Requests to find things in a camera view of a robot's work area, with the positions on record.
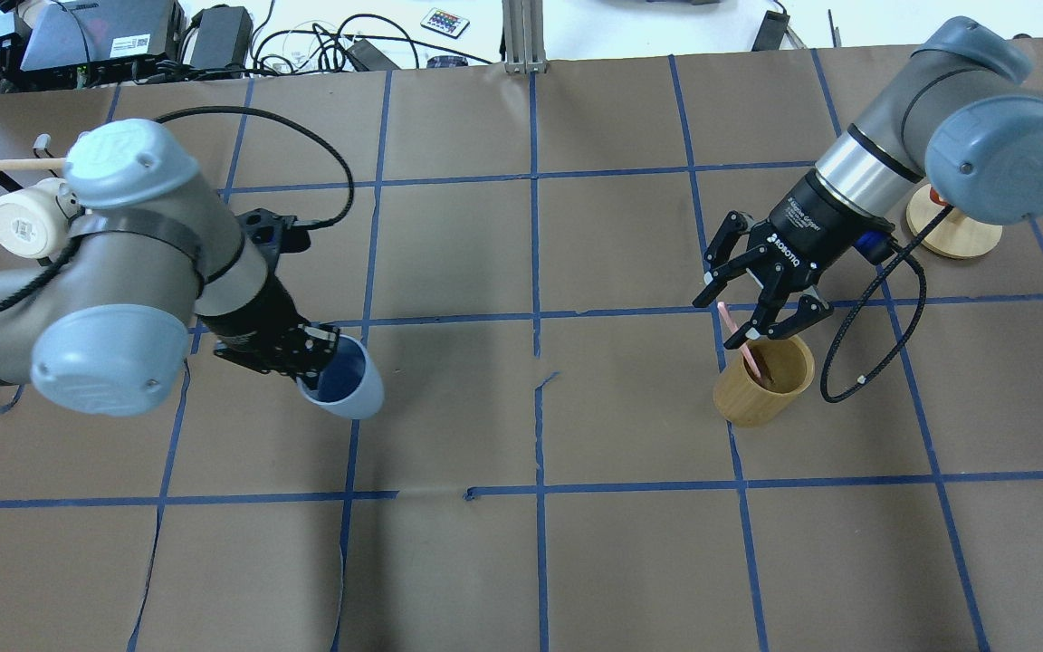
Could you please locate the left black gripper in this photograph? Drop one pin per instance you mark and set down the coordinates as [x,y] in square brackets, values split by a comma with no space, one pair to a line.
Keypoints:
[254,323]

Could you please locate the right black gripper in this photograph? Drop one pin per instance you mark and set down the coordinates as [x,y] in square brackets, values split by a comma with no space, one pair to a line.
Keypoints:
[825,219]

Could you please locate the light blue plastic cup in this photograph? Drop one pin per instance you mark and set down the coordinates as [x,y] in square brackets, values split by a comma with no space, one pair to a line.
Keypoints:
[350,385]

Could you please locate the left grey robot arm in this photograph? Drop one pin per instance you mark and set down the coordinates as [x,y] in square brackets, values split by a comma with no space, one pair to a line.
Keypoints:
[104,328]

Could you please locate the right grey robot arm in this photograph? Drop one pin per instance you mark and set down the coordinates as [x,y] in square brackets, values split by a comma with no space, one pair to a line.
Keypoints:
[956,115]

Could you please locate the bamboo chopstick holder cup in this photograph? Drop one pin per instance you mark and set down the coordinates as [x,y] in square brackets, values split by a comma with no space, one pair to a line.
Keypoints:
[752,391]

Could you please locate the orange cup on stand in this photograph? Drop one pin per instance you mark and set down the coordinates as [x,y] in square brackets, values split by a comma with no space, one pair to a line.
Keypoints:
[935,197]

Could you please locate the wooden mug tree stand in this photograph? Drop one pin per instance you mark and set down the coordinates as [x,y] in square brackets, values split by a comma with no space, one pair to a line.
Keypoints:
[957,236]

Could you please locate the white mug left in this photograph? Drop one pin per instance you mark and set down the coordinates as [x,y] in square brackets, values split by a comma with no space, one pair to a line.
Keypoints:
[35,221]

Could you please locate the black power adapter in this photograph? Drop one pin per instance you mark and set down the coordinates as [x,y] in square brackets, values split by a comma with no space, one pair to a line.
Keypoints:
[220,39]

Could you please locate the remote control with coloured buttons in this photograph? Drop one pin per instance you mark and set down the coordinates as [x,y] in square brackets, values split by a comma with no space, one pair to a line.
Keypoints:
[448,24]

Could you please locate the black wire mug rack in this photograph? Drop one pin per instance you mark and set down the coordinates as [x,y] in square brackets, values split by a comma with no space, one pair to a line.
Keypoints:
[41,152]

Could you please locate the aluminium frame post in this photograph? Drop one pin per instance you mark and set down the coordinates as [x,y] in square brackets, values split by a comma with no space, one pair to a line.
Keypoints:
[524,37]

